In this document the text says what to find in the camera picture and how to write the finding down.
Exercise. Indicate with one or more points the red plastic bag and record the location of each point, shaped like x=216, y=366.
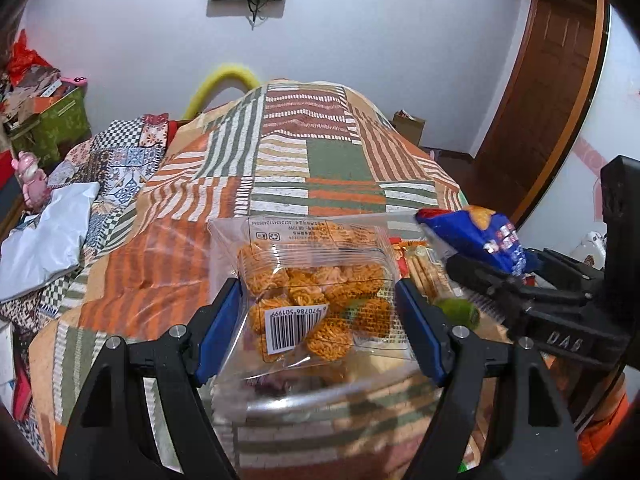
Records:
x=27, y=57

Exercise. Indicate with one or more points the checkered patchwork quilt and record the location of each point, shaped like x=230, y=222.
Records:
x=120, y=155

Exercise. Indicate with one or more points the pile of paper clutter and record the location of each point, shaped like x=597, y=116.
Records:
x=25, y=90

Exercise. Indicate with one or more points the brown wooden door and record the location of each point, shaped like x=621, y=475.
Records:
x=545, y=110

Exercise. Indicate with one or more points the clear fried noodle snack packet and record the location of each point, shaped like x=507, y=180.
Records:
x=310, y=285

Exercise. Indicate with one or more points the striped patchwork blanket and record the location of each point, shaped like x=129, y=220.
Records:
x=300, y=160

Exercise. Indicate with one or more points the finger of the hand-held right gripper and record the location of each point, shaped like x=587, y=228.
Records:
x=480, y=275
x=575, y=270

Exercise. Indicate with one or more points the orange cloth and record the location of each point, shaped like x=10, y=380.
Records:
x=602, y=435

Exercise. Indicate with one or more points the blue snack packet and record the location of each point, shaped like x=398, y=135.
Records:
x=480, y=232

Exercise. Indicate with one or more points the green patterned box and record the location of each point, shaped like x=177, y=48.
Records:
x=60, y=125

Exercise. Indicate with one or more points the cracker packet with orange ends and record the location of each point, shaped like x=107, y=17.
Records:
x=425, y=272

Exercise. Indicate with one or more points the yellow foam tube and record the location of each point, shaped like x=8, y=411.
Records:
x=225, y=74

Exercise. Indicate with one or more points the small cardboard box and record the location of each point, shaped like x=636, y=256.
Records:
x=409, y=127

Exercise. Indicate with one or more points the small green snack packet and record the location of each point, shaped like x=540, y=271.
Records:
x=457, y=310

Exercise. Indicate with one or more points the white cloth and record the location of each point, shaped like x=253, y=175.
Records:
x=45, y=240

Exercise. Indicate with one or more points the clear plastic container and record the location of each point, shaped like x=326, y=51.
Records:
x=225, y=260

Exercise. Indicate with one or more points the white heart-print sliding door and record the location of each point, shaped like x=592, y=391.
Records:
x=615, y=100

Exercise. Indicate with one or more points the pink plush toy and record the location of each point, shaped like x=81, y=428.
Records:
x=32, y=180

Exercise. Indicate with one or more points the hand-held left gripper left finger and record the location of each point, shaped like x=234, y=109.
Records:
x=220, y=330

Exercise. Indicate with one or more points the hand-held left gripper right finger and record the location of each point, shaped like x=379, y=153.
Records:
x=417, y=330

